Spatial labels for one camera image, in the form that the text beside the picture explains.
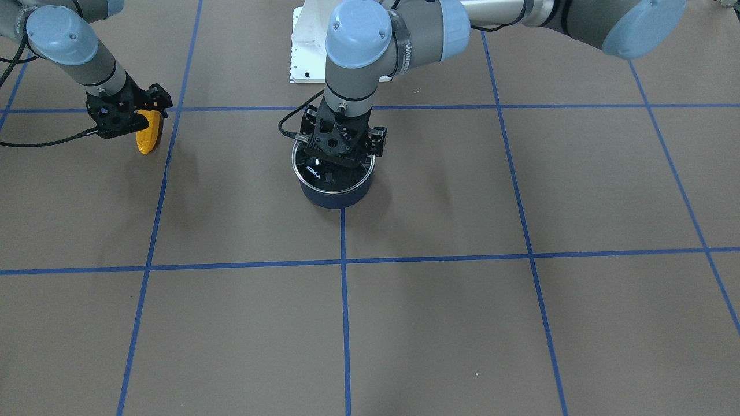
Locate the glass pot lid blue knob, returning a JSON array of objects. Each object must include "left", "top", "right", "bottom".
[{"left": 291, "top": 142, "right": 375, "bottom": 196}]

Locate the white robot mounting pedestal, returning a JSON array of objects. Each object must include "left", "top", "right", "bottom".
[{"left": 290, "top": 1, "right": 392, "bottom": 83}]

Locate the dark blue saucepan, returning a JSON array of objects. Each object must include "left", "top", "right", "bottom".
[{"left": 291, "top": 142, "right": 376, "bottom": 210}]

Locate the yellow corn cob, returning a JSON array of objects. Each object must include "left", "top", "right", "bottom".
[{"left": 136, "top": 110, "right": 163, "bottom": 155}]

